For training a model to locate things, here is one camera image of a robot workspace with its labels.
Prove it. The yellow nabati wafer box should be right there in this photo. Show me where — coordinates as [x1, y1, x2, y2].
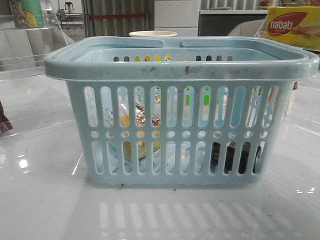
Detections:
[264, 6, 320, 51]

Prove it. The white drawer cabinet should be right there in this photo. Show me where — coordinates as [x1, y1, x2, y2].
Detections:
[154, 0, 201, 37]

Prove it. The clear acrylic shelf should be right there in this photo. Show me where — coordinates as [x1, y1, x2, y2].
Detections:
[0, 0, 73, 79]
[254, 17, 320, 133]

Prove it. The dark red snack packet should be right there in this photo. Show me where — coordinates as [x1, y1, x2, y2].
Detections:
[0, 102, 13, 134]

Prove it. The packaged bread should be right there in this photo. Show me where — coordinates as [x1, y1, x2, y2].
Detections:
[105, 102, 161, 173]

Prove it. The white paper cup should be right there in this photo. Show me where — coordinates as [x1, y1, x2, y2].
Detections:
[129, 30, 177, 38]

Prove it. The light blue plastic basket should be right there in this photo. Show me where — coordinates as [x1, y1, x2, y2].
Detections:
[44, 36, 320, 185]

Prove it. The green cartoon printed cup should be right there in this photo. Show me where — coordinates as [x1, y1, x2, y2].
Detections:
[9, 0, 44, 29]

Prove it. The clear acrylic shelf left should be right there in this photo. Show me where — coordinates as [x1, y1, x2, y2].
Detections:
[0, 0, 73, 79]

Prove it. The clear acrylic shelf right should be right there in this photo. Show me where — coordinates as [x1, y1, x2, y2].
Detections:
[254, 17, 320, 133]

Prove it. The dark tissue pack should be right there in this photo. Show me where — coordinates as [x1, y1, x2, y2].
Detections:
[209, 141, 263, 174]

